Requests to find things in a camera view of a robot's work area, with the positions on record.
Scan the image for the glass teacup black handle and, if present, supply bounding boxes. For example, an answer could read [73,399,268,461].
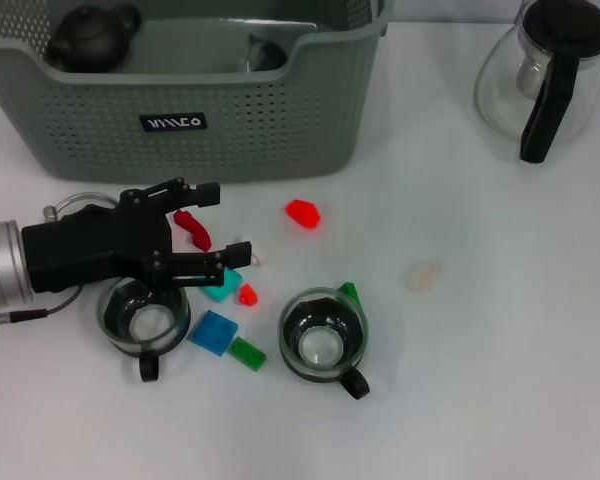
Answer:
[278,287,371,401]
[54,192,119,216]
[97,274,191,384]
[237,34,289,74]

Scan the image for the thick green toy brick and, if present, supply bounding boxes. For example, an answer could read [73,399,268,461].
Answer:
[337,282,364,306]

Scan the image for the blue square toy brick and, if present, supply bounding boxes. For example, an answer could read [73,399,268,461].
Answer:
[188,309,240,357]

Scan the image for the flat green toy brick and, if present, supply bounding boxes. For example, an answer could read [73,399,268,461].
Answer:
[228,336,267,373]

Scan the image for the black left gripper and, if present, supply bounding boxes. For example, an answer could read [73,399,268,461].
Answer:
[21,176,254,296]

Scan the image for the teal square toy brick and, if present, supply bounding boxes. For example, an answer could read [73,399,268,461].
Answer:
[202,268,244,304]

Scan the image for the grey-green perforated storage bin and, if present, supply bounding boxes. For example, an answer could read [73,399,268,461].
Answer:
[0,0,399,184]

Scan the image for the left wrist cable with connector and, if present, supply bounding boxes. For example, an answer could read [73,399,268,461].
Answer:
[0,287,81,335]

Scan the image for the dark red curved block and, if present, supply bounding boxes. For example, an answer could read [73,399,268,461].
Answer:
[172,209,214,252]

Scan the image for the dark clay teapot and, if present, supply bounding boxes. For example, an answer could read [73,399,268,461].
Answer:
[44,3,142,72]

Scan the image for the white toy brick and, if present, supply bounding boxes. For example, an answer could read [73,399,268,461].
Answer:
[234,237,267,269]

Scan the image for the beige toy brick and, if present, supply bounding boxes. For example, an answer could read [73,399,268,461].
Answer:
[404,259,442,296]

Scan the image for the large red toy block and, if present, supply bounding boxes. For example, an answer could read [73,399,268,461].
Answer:
[284,198,322,231]

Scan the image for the glass pitcher black handle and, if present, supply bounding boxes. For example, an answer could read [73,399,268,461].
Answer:
[473,0,600,165]

